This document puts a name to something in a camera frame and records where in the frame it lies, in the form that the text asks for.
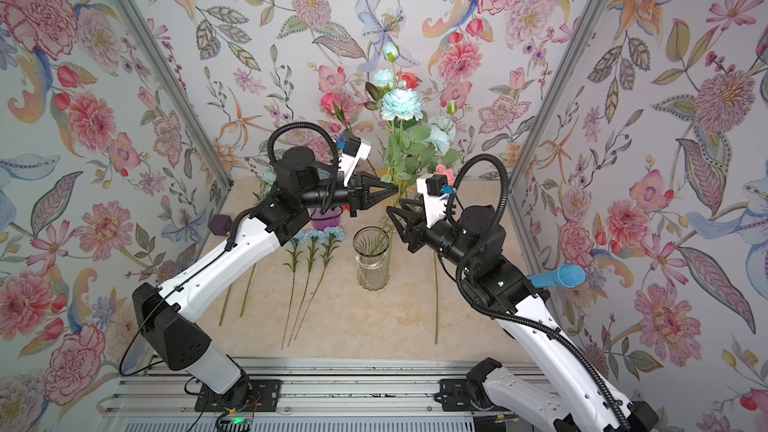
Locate pink rose stem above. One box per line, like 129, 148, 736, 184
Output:
435, 164, 455, 186

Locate blue carnation stem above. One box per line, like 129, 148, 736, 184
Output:
281, 231, 306, 349
287, 230, 311, 346
292, 226, 346, 339

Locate right aluminium corner post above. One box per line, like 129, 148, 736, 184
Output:
503, 0, 631, 190

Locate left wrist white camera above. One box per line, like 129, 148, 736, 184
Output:
337, 135, 371, 186

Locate blue purple glass vase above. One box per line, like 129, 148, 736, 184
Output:
310, 208, 343, 231

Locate pink rose blue carnation bouquet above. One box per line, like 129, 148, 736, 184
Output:
317, 65, 424, 129

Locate wrist white camera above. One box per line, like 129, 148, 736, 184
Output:
416, 174, 453, 228
337, 135, 371, 186

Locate clear ribbed glass vase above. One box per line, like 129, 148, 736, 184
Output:
353, 226, 391, 291

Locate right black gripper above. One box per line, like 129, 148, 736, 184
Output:
394, 200, 485, 283

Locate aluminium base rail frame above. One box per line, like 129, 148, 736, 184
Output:
95, 353, 607, 432

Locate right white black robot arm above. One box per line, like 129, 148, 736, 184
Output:
386, 153, 659, 431

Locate purple perfume bottle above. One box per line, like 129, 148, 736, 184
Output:
208, 214, 233, 237

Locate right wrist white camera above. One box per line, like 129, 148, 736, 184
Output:
416, 174, 453, 228

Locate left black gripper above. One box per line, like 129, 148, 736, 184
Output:
296, 172, 394, 218

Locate aluminium corner post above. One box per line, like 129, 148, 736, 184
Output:
83, 0, 234, 190
503, 0, 631, 190

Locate left aluminium corner post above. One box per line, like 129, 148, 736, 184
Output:
83, 0, 234, 190

